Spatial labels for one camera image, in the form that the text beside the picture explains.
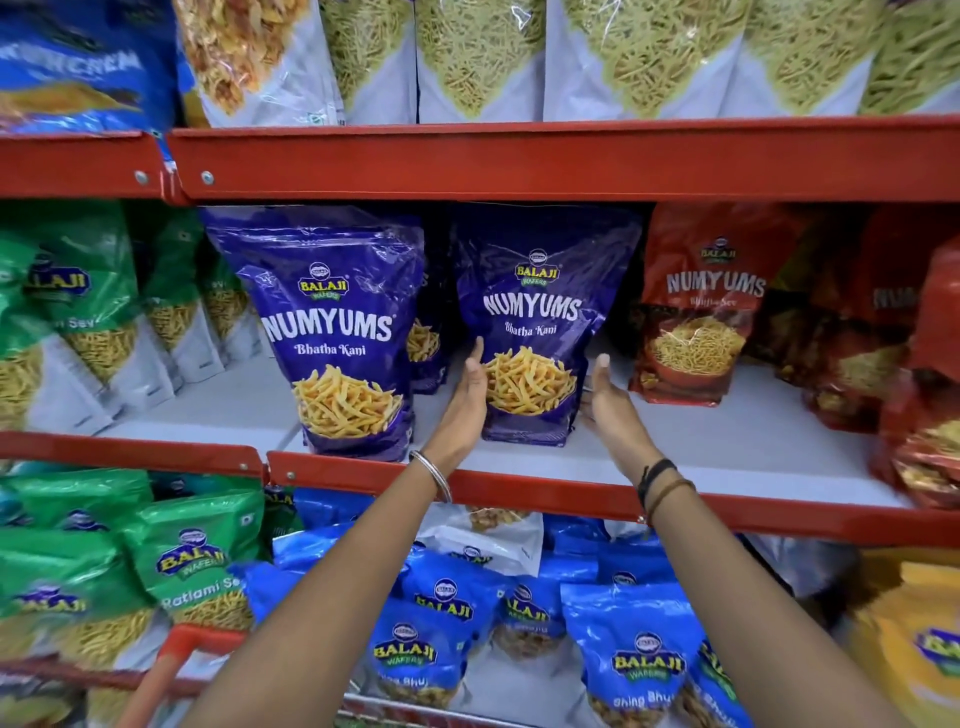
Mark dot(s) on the purple snack packet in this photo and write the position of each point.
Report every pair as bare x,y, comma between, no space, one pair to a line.
429,345
330,315
540,300

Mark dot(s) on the person's left hand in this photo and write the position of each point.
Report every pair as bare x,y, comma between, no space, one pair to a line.
461,420

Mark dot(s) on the large blue snack packet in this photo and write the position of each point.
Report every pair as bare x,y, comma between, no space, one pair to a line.
75,67

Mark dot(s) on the person's right thumb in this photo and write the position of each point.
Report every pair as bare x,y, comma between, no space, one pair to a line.
602,373

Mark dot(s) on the yellow snack packet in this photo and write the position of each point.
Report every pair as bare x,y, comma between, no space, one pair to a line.
911,637

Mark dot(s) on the black thread wristband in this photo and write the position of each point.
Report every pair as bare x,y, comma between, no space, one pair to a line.
654,474

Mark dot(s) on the green and white snack packet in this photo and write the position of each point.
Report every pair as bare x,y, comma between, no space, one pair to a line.
90,300
176,300
30,375
229,307

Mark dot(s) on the red snack packet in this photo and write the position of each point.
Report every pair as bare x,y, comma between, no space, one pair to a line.
926,420
705,300
847,345

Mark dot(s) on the white shelf board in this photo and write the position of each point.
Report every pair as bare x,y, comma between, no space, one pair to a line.
750,442

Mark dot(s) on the person's left forearm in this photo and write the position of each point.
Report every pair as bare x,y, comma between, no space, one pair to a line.
337,600

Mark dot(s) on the person's right hand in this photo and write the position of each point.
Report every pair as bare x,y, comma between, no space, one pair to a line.
615,420

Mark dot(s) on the small green snack packet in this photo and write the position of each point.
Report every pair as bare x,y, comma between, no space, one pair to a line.
199,555
67,592
82,495

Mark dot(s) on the white packet of green sev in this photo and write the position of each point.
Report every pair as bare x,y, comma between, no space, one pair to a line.
645,52
919,60
806,52
371,52
480,52

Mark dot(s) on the white packet of yellow mix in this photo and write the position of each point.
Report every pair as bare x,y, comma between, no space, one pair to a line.
247,52

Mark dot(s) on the silver metal bangle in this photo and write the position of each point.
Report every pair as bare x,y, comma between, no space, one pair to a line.
433,472

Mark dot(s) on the red metal shelf beam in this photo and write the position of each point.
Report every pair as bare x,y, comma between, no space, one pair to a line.
75,165
127,454
750,510
562,161

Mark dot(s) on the small white snack packet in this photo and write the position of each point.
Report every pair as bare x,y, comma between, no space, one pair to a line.
487,544

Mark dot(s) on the person's right forearm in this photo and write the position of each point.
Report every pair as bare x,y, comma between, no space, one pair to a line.
750,615

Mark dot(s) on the person's left fingers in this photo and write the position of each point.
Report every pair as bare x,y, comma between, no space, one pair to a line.
475,364

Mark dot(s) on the brown thread wristband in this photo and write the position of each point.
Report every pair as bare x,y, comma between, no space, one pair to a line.
669,492

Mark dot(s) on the pile of blue peanut packets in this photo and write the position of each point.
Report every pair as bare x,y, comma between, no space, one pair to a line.
637,645

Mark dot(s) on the small dark green packet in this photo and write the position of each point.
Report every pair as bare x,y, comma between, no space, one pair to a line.
279,514

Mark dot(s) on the metal shopping cart frame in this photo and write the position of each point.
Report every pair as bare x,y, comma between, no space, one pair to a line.
420,714

